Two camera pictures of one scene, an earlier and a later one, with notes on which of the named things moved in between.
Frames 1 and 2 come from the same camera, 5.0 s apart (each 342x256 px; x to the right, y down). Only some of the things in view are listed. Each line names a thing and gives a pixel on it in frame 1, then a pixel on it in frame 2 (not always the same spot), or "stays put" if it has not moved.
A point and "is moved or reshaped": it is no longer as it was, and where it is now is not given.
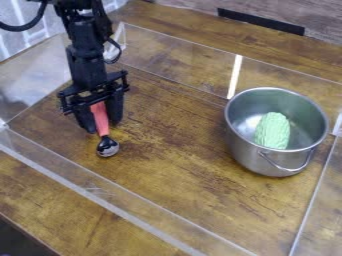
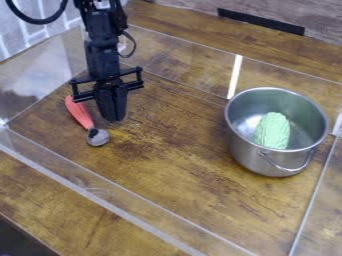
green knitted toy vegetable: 272,130 stays put
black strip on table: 261,21 stays put
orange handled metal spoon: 108,146 is moved or reshaped
